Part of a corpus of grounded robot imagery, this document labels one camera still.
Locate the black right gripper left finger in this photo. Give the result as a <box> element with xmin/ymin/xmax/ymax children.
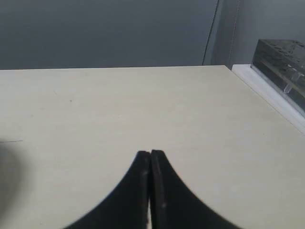
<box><xmin>67</xmin><ymin>151</ymin><xmax>150</xmax><ymax>229</ymax></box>

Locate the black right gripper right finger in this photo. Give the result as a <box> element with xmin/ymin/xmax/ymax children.
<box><xmin>151</xmin><ymin>150</ymin><xmax>238</xmax><ymax>229</ymax></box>

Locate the clear acrylic box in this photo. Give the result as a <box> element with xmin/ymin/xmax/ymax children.
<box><xmin>251</xmin><ymin>39</ymin><xmax>305</xmax><ymax>115</ymax></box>

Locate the black hanging cable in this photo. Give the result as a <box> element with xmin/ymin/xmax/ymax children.
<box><xmin>202</xmin><ymin>0</ymin><xmax>220</xmax><ymax>65</ymax></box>

